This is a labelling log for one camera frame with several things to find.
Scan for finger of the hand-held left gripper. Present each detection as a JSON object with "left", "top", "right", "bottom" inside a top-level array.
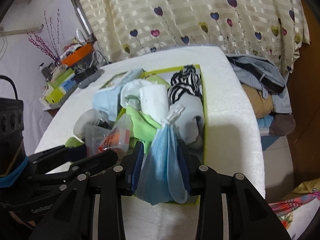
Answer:
[
  {"left": 27, "top": 150, "right": 118, "bottom": 188},
  {"left": 27, "top": 144, "right": 87, "bottom": 164}
]

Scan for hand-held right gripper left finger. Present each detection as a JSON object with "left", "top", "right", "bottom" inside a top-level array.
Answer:
[{"left": 29, "top": 141, "right": 145, "bottom": 240}]

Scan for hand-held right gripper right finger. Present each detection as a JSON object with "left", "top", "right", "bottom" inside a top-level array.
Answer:
[{"left": 177, "top": 141, "right": 292, "bottom": 240}]

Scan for red white plastic packet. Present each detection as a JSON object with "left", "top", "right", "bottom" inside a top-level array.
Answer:
[{"left": 86, "top": 122, "right": 131, "bottom": 156}]

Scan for blue face mask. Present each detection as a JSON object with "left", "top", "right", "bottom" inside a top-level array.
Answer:
[{"left": 136, "top": 105, "right": 188, "bottom": 205}]

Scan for green printed cloth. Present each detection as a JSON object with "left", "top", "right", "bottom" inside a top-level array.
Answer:
[{"left": 125, "top": 105, "right": 162, "bottom": 143}]

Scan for lime green cardboard box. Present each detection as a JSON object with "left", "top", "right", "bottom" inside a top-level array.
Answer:
[{"left": 99, "top": 64, "right": 208, "bottom": 205}]

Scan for grey blue cloth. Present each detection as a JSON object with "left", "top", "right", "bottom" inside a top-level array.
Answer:
[{"left": 169, "top": 96, "right": 205, "bottom": 148}]

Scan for white towel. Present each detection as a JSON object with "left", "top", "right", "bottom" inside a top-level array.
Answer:
[{"left": 139, "top": 84, "right": 170, "bottom": 120}]

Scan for black white striped cloth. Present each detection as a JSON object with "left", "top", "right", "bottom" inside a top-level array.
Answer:
[{"left": 167, "top": 64, "right": 203, "bottom": 105}]

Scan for green glass cream jar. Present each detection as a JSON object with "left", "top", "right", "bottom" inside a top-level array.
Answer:
[{"left": 64, "top": 137, "right": 87, "bottom": 148}]

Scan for dark jar with frosted lid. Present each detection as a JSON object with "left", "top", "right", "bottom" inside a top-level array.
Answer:
[{"left": 73, "top": 109, "right": 114, "bottom": 140}]

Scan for lime green storage box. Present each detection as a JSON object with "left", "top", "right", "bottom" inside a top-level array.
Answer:
[{"left": 44, "top": 87, "right": 68, "bottom": 105}]

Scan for light blue wipes pack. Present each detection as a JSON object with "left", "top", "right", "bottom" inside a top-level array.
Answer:
[{"left": 92, "top": 69, "right": 143, "bottom": 122}]

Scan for glass jar with dark lid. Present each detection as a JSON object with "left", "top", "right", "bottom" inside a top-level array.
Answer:
[{"left": 38, "top": 62, "right": 57, "bottom": 80}]

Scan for blue tissue pack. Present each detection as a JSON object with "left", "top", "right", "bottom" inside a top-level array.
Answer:
[{"left": 59, "top": 78, "right": 77, "bottom": 91}]

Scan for green white flat box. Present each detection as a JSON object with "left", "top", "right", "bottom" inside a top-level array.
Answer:
[{"left": 50, "top": 69, "right": 75, "bottom": 87}]

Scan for grey black headset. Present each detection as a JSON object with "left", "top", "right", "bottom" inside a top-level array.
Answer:
[{"left": 74, "top": 66, "right": 105, "bottom": 88}]

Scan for purple dried branches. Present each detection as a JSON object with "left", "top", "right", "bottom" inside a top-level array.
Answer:
[{"left": 27, "top": 8, "right": 62, "bottom": 63}]

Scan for light blue folded cloth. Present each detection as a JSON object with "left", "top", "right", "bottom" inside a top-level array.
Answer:
[{"left": 257, "top": 117, "right": 272, "bottom": 130}]

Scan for orange tray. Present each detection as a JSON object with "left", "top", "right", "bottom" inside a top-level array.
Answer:
[{"left": 61, "top": 43, "right": 95, "bottom": 65}]

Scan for pile of small packets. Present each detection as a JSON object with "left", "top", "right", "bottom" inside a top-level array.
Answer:
[{"left": 62, "top": 29, "right": 90, "bottom": 55}]

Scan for tan cloth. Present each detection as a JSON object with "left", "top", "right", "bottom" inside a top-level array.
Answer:
[{"left": 241, "top": 84, "right": 277, "bottom": 119}]

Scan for brown sock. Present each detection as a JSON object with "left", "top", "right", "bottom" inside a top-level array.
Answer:
[{"left": 268, "top": 113, "right": 296, "bottom": 137}]

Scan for colourful printed blanket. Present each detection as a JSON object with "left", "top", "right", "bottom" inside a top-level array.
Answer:
[{"left": 269, "top": 180, "right": 320, "bottom": 240}]

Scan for black belt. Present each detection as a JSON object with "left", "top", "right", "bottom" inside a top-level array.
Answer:
[{"left": 259, "top": 74, "right": 286, "bottom": 93}]

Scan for heart print curtain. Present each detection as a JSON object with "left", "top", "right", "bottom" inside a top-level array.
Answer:
[{"left": 72, "top": 0, "right": 310, "bottom": 74}]

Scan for metal window frame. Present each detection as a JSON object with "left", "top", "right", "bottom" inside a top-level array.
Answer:
[{"left": 69, "top": 0, "right": 95, "bottom": 39}]

